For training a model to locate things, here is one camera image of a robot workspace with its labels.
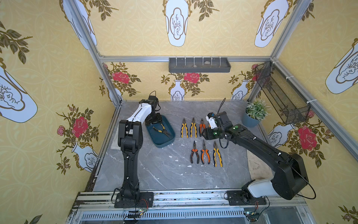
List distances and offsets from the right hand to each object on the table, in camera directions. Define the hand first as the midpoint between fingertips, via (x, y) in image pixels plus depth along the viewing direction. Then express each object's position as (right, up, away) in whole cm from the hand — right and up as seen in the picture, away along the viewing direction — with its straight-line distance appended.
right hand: (205, 134), depth 85 cm
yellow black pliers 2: (-5, +5, +21) cm, 22 cm away
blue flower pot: (+33, +7, +13) cm, 36 cm away
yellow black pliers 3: (+9, -12, +7) cm, 16 cm away
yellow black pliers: (-12, +4, +21) cm, 24 cm away
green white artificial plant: (+37, +15, +9) cm, 41 cm away
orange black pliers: (-7, -12, +6) cm, 15 cm away
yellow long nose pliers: (-27, 0, +16) cm, 32 cm away
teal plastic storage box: (-29, -2, +15) cm, 32 cm away
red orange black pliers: (0, +3, +19) cm, 19 cm away
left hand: (-31, +6, +16) cm, 36 cm away
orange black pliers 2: (+2, -14, +5) cm, 15 cm away
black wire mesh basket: (+51, +18, -2) cm, 54 cm away
